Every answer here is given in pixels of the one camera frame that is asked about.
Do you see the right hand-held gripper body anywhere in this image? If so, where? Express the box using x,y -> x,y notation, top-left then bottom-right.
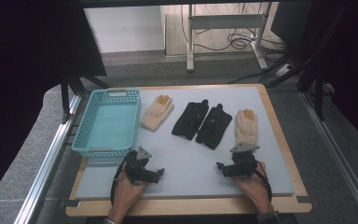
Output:
228,142 -> 261,179

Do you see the white desk frame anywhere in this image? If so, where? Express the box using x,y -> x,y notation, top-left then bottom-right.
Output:
186,3 -> 270,74

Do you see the aluminium rail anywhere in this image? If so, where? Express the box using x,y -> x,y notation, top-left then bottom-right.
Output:
13,94 -> 84,224
300,91 -> 358,224

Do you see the white power strip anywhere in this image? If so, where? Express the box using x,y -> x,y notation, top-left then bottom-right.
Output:
274,63 -> 292,77

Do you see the cream knit glove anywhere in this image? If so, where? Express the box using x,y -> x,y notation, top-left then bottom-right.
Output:
234,108 -> 259,147
141,94 -> 175,133

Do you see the teal plastic basket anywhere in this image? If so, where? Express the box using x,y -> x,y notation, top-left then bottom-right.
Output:
71,89 -> 143,158

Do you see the dark curtain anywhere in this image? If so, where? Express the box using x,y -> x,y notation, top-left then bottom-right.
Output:
310,0 -> 358,151
0,0 -> 108,207

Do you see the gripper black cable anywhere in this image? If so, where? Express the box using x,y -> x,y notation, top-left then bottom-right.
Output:
109,150 -> 138,207
255,161 -> 273,203

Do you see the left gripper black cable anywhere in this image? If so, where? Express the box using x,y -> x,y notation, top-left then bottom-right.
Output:
109,150 -> 138,207

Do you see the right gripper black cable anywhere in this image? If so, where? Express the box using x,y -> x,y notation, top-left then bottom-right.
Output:
255,161 -> 273,203

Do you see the black metal stand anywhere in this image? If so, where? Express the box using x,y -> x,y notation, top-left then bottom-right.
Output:
266,6 -> 328,123
60,65 -> 110,124

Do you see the tangle of black floor cables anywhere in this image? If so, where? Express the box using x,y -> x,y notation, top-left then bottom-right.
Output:
180,2 -> 288,54

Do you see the black glove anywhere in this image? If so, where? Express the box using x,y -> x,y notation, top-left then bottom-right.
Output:
195,103 -> 233,150
171,99 -> 210,141

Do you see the grey foam mat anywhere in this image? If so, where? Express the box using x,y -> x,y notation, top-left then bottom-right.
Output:
75,86 -> 296,201

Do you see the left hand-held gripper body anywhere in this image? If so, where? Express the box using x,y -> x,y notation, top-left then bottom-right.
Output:
124,145 -> 157,186

